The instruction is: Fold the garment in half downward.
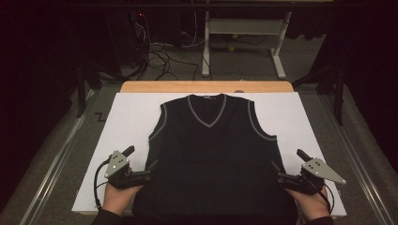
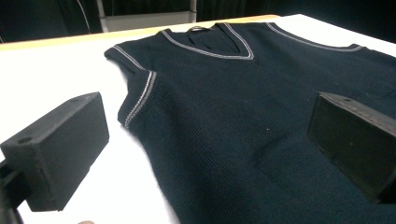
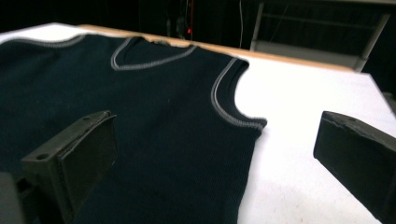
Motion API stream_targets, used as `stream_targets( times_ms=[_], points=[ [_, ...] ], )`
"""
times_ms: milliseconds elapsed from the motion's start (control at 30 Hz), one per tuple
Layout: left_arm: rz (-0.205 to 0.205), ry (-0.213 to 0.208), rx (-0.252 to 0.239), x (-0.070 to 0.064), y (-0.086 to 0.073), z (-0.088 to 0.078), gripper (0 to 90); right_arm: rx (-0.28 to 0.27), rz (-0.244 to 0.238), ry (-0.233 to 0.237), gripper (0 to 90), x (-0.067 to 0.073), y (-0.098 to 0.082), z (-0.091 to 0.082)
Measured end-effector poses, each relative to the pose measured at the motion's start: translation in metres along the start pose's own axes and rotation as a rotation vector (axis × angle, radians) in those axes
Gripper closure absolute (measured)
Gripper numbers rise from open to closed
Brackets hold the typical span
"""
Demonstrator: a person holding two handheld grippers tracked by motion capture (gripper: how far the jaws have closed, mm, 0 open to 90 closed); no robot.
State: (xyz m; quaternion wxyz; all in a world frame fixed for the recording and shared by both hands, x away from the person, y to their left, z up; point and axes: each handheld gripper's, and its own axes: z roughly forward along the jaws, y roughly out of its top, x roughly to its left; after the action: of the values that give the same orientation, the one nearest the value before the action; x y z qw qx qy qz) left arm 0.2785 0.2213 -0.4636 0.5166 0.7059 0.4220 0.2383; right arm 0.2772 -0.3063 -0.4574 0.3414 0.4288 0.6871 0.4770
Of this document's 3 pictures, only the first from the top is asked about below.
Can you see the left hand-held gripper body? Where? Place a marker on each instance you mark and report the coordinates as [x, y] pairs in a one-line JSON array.
[[117, 164]]

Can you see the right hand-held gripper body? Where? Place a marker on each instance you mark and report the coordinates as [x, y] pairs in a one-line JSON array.
[[319, 170]]

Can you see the dark navy knit vest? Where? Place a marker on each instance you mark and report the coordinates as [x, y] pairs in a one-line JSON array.
[[206, 156]]

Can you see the person's left hand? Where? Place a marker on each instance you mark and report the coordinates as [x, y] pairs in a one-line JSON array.
[[119, 200]]

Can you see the person's right hand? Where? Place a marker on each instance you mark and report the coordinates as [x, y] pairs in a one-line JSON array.
[[313, 206]]

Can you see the white board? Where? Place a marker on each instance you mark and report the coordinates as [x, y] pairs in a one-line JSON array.
[[131, 118]]

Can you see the black stand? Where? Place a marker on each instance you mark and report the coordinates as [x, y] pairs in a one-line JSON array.
[[338, 97], [82, 90]]

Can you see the wooden table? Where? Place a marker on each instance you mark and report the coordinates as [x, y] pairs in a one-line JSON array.
[[175, 86]]

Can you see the yellow tennis ball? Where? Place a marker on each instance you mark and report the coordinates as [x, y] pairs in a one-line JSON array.
[[234, 36], [231, 48]]

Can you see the metal floor rail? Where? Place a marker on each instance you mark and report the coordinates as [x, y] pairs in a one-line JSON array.
[[359, 162], [56, 162]]

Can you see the white metal table frame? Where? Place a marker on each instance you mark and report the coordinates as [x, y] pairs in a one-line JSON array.
[[244, 26]]

